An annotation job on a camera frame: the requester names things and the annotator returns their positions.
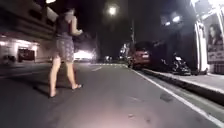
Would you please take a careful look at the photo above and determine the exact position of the building with lit ground floor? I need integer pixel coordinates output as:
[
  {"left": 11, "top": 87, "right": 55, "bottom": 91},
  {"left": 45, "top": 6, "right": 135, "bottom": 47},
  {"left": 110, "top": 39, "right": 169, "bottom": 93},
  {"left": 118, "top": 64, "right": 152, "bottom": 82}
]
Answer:
[{"left": 0, "top": 0, "right": 60, "bottom": 65}]

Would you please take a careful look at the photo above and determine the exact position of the dark building with white columns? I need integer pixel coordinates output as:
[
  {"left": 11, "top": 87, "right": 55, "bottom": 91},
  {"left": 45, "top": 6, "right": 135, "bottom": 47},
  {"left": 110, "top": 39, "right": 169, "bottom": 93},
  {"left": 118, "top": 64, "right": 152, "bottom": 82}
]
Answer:
[{"left": 151, "top": 0, "right": 224, "bottom": 75}]

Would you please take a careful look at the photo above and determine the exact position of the person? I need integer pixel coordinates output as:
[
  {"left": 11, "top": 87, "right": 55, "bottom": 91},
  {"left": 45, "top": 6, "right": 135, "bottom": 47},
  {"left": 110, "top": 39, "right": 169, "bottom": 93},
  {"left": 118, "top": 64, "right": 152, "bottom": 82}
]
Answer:
[{"left": 47, "top": 7, "right": 84, "bottom": 99}]

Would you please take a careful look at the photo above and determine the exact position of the red car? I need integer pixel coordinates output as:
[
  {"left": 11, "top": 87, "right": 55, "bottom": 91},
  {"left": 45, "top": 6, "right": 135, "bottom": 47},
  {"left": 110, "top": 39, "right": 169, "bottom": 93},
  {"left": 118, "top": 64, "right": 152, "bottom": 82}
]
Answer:
[{"left": 127, "top": 47, "right": 152, "bottom": 70}]

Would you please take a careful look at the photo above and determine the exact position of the black motorcycle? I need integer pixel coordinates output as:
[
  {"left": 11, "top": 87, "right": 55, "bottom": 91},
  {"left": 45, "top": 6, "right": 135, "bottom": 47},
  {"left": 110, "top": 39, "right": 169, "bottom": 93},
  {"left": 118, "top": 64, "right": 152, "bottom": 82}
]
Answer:
[{"left": 169, "top": 52, "right": 193, "bottom": 77}]

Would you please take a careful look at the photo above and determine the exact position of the poster with a face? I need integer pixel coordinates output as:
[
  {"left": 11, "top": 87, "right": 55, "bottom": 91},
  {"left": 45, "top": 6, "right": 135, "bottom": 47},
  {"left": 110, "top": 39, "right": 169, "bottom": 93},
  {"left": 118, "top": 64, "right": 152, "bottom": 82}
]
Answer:
[{"left": 206, "top": 21, "right": 224, "bottom": 63}]

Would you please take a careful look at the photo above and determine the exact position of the raised grey pavement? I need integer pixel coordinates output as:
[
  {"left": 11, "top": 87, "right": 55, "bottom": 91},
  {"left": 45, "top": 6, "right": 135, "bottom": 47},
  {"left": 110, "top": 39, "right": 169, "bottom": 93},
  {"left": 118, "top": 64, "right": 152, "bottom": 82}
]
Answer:
[{"left": 141, "top": 67, "right": 224, "bottom": 107}]

